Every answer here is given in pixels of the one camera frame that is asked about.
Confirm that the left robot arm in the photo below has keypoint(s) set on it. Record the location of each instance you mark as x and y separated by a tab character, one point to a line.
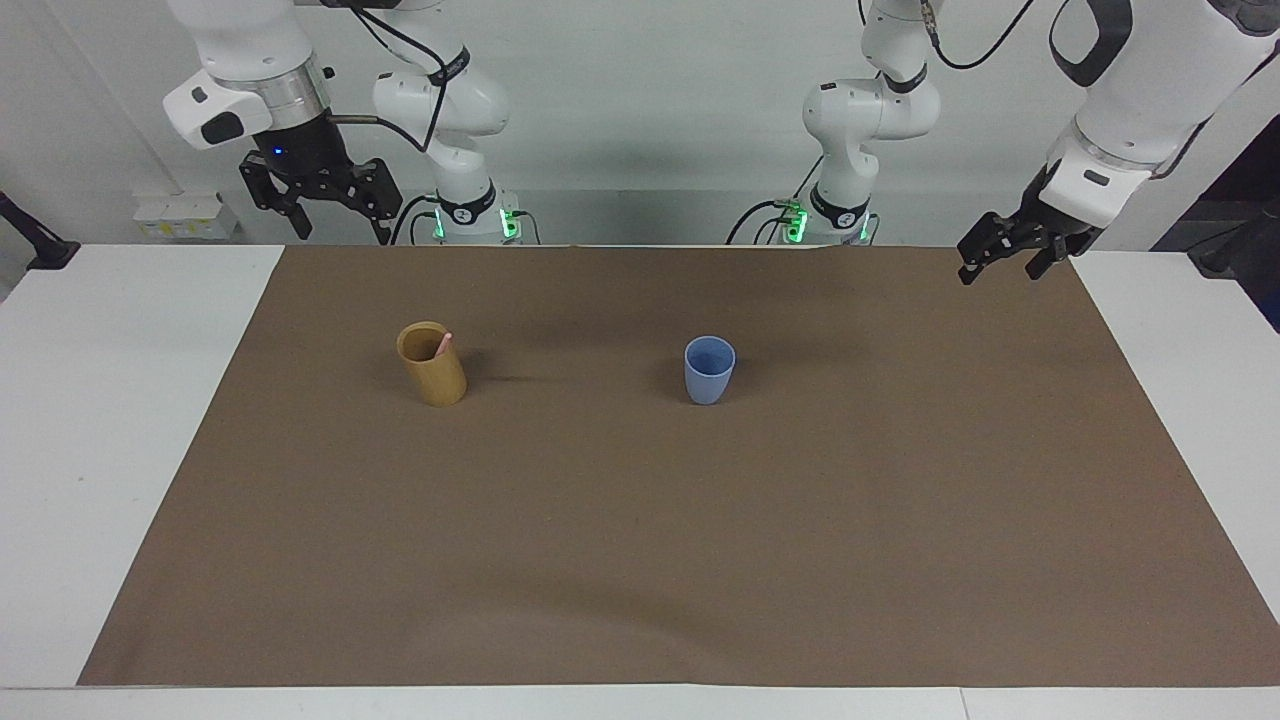
1140	90

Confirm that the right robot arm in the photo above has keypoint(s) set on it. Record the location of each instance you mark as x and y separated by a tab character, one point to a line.
250	40

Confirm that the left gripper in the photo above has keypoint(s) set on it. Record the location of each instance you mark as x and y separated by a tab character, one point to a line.
1036	205

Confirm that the pink chopstick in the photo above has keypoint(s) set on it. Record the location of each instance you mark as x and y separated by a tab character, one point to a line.
443	346

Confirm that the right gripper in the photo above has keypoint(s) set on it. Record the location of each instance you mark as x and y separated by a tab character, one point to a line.
305	145

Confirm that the brown bamboo cup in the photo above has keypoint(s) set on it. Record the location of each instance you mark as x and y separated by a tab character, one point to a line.
436	382

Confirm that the blue cup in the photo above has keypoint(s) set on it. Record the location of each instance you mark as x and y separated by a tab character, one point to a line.
708	384

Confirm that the black stand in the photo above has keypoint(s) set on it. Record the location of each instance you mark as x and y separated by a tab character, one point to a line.
45	252
1228	262

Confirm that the white socket box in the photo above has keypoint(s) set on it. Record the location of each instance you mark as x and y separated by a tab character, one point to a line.
185	218

